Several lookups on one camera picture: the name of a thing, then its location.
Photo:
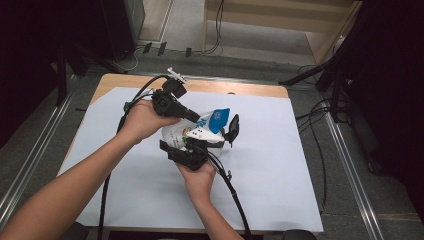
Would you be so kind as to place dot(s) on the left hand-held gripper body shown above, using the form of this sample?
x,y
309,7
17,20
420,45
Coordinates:
x,y
166,103

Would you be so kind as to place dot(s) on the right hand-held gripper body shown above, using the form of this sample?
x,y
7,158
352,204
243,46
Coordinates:
x,y
191,158

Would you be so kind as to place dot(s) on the blue and white bag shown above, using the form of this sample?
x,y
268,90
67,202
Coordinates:
x,y
216,120

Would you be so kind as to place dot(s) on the clear jar with black lid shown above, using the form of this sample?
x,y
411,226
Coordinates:
x,y
233,128

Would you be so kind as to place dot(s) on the person's right hand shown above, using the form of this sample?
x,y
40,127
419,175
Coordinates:
x,y
198,181

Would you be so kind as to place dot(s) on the person's left hand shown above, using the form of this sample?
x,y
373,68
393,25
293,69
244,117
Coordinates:
x,y
143,121

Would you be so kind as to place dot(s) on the wooden table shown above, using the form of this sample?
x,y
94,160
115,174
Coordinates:
x,y
116,81

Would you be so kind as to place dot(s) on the small black block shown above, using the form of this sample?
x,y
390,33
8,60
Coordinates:
x,y
147,48
162,48
188,52

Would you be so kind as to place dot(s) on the white paper sheet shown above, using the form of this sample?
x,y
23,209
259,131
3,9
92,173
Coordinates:
x,y
273,173

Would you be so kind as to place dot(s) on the dark cabinet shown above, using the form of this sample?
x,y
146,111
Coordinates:
x,y
116,30

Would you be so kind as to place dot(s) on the black metal stand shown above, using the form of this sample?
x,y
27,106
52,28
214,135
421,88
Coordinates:
x,y
61,76

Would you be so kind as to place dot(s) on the light wooden shelf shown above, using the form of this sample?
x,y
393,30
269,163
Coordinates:
x,y
266,21

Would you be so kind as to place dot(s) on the person's left leg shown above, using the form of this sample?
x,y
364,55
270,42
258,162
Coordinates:
x,y
78,232

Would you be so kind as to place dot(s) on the person's leg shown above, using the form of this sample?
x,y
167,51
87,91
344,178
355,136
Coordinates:
x,y
78,232
300,235

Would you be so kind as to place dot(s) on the person's right leg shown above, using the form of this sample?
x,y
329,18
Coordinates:
x,y
300,235

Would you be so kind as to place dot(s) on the black tripod stand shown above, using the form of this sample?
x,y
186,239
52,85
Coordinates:
x,y
335,93

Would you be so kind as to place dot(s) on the dark curtain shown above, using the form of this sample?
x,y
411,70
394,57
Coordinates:
x,y
393,83
26,50

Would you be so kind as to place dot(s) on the metal floor rail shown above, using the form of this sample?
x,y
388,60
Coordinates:
x,y
30,165
354,183

